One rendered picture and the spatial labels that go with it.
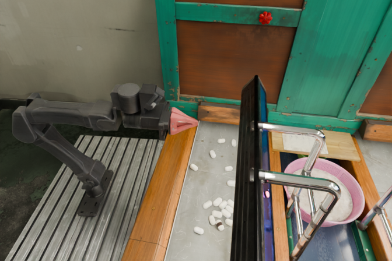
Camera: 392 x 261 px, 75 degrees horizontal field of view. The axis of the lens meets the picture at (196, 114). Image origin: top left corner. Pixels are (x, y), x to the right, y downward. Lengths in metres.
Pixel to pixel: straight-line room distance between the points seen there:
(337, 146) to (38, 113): 1.06
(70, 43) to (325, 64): 1.78
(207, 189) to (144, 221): 0.25
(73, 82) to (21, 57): 0.42
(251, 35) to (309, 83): 0.30
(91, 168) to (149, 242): 0.32
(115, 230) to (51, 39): 1.64
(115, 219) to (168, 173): 0.24
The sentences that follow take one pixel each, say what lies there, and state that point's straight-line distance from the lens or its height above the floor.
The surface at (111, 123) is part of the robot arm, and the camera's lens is 0.72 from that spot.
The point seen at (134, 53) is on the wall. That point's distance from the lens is 2.05.
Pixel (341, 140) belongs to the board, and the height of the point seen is 0.78.
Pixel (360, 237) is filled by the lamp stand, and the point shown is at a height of 0.71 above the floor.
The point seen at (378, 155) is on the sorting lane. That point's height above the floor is 0.74.
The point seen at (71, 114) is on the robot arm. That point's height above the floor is 1.09.
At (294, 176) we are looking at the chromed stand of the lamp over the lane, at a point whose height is 1.12.
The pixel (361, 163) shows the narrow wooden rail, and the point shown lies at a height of 0.76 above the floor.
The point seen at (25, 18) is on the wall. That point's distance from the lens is 2.31.
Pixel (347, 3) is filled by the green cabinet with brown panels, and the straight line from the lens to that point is 0.98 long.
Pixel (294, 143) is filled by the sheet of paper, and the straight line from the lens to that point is 1.12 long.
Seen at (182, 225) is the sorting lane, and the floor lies 0.74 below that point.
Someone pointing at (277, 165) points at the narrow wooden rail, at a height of 0.76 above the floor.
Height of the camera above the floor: 1.55
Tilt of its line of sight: 41 degrees down
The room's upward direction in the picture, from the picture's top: straight up
